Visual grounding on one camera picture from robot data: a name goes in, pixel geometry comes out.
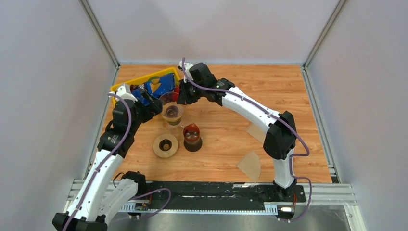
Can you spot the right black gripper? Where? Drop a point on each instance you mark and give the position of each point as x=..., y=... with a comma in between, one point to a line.
x=184, y=97

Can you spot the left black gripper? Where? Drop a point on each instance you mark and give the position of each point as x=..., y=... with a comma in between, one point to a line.
x=155, y=106

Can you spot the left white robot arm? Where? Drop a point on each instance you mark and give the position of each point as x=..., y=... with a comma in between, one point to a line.
x=91, y=210

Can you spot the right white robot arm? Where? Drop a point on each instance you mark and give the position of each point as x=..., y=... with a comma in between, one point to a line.
x=278, y=128

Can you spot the brown glass dripper on base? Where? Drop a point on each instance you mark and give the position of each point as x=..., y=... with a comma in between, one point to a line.
x=192, y=139

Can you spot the far brown paper filter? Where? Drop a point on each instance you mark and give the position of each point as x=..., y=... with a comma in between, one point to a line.
x=256, y=132

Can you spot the brown paper filter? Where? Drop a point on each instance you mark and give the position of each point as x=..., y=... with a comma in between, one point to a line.
x=256, y=132
x=250, y=165

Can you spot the near brown paper filter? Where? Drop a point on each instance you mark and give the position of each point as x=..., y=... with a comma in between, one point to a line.
x=250, y=165

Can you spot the red tomato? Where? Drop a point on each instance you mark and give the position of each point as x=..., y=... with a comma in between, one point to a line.
x=177, y=92

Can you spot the blue chips bag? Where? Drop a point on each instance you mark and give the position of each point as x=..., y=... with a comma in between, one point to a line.
x=156, y=86

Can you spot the yellow plastic basket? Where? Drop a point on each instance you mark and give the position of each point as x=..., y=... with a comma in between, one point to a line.
x=142, y=79

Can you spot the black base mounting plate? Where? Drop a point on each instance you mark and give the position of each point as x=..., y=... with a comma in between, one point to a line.
x=236, y=196

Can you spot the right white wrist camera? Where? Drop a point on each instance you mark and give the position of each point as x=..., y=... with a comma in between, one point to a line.
x=186, y=74

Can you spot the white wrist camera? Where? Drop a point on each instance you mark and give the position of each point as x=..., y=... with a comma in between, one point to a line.
x=186, y=74
x=124, y=92

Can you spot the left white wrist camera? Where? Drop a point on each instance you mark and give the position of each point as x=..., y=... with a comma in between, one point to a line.
x=124, y=92

